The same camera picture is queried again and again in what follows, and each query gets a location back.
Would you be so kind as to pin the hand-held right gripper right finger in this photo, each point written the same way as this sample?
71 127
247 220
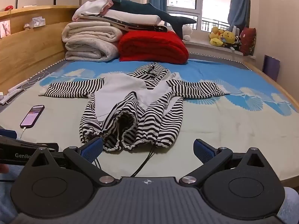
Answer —
204 151

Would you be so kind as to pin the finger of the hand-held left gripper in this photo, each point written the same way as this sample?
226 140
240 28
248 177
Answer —
8 134
23 144

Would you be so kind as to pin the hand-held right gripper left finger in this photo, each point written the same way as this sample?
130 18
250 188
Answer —
92 148

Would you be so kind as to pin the black white striped hoodie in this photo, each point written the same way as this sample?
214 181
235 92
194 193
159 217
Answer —
112 88

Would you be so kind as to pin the person's left hand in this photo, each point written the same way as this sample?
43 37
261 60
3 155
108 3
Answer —
3 168

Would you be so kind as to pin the smartphone with dark case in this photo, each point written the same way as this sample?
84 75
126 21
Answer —
32 116

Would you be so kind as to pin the white power strip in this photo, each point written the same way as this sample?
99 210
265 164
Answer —
18 85
8 98

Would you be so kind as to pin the wooden headboard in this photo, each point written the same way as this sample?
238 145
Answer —
30 51

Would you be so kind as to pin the grey-white fleece folded blanket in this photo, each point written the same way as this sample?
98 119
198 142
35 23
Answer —
91 50

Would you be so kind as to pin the photo print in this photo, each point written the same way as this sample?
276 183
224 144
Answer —
4 28

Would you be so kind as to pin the purple box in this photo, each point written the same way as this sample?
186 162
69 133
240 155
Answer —
271 67

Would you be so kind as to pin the white window sill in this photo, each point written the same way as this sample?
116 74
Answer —
203 43

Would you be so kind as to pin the black white striped plush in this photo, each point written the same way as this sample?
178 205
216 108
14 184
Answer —
236 42

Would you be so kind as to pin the yellow duck plush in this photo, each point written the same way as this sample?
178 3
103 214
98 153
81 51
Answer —
215 37

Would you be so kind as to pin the red folded blanket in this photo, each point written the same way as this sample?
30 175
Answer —
151 47

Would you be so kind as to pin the tissue pack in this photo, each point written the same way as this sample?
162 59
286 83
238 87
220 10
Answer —
37 21

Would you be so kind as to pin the cream folded blanket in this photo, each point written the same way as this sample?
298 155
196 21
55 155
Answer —
91 31

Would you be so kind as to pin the yellow round plush toy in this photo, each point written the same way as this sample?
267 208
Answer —
228 36

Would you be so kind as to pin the dark red pillow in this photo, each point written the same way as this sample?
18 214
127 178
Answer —
247 40

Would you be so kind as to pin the small white plush toy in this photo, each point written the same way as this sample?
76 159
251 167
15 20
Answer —
186 31

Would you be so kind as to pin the small red object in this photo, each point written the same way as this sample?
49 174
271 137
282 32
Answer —
8 7

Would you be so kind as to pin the dark star-patterned quilt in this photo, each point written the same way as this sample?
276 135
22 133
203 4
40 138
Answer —
140 27

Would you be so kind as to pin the folded patterned bedding stack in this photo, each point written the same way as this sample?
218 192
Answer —
133 17

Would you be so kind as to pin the pink and white cloth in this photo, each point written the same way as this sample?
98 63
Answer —
93 7

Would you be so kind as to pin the dark blue shark plush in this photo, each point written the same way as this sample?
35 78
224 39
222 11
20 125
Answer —
144 9

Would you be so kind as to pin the window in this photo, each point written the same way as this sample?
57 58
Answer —
198 2

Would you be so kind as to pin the wooden bed side rail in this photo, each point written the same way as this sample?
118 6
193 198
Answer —
268 81

